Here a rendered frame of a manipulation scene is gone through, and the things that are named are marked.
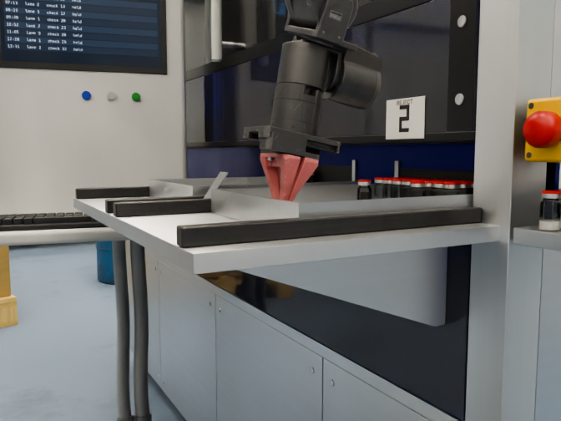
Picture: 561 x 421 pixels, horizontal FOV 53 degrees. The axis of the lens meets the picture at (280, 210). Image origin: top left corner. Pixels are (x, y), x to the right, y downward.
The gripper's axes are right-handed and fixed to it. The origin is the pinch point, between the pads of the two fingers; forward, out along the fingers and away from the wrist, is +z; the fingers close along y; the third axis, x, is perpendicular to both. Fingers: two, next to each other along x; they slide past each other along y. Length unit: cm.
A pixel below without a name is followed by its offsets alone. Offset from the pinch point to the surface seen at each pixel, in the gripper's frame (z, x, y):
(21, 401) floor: 93, 174, -6
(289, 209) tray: -0.4, -3.9, -1.1
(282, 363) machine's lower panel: 34, 45, 31
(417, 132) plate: -14.0, 4.1, 22.7
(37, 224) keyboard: 12, 70, -19
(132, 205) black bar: 2.9, 20.1, -12.6
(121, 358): 50, 98, 10
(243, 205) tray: 0.2, 8.4, -1.1
